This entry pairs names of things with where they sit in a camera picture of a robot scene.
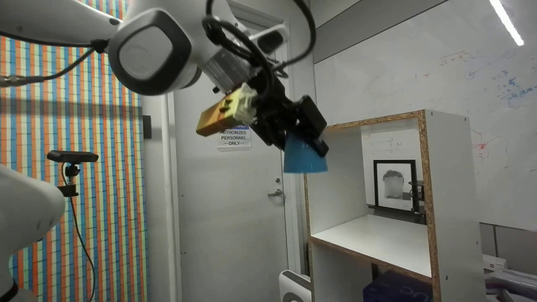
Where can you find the white door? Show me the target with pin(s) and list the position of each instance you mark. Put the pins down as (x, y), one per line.
(232, 236)

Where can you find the framed portrait picture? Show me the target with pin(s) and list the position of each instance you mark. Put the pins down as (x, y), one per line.
(395, 184)

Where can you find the dark blue bag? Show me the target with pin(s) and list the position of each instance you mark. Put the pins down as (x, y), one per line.
(396, 292)

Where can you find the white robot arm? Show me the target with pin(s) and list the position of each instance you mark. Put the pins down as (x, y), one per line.
(162, 45)

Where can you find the silver door handle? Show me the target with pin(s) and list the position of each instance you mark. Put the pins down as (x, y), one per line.
(277, 193)

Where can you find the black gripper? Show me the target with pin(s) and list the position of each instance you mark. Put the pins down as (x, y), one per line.
(277, 116)

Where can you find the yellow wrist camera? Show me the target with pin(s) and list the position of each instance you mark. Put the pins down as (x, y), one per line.
(234, 109)

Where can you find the black wall switch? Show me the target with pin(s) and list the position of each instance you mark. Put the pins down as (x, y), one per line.
(146, 127)

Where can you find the black camera on stand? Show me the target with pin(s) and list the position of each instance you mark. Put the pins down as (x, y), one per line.
(71, 166)

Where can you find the white wooden cabinet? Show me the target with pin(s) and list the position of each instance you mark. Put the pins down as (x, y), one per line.
(353, 242)

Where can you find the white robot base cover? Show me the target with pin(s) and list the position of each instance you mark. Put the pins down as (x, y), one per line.
(29, 208)

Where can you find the ceiling light strip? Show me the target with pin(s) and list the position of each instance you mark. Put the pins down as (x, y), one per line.
(507, 22)

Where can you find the paper sign on door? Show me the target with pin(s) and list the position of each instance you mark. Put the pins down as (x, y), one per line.
(235, 137)

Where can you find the blue plastic cup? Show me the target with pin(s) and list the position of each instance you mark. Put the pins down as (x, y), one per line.
(301, 158)

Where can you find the white appliance at floor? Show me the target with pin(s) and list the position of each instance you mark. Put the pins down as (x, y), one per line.
(294, 287)

